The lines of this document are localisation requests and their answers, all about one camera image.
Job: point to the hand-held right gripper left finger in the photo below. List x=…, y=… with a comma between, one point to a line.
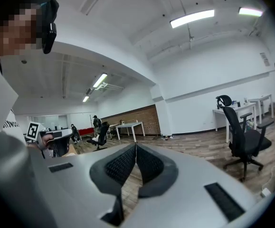
x=80, y=174

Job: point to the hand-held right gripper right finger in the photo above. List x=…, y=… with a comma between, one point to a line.
x=187, y=179

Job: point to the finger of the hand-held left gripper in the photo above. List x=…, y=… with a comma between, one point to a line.
x=62, y=144

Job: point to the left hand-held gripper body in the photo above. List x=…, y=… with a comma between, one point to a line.
x=34, y=132

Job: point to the person's left hand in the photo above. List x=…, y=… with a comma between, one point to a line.
x=46, y=139

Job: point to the red sofa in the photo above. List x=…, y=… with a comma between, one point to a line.
x=86, y=131

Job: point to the white cloth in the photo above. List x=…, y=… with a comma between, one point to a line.
x=95, y=139

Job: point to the black mesh office chair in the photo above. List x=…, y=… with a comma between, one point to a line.
x=253, y=139
x=102, y=133

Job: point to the long ceiling light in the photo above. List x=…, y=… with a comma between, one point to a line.
x=100, y=80
x=85, y=98
x=192, y=18
x=250, y=11

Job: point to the white table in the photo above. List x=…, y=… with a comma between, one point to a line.
x=130, y=124

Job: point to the white desk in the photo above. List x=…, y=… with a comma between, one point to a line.
x=227, y=109
x=260, y=99

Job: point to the black cup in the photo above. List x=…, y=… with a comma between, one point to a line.
x=238, y=103

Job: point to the white cup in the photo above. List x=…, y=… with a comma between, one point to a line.
x=246, y=100

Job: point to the person's face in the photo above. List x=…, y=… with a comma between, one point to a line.
x=16, y=32

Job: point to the black head camera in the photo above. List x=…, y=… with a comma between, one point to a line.
x=50, y=37

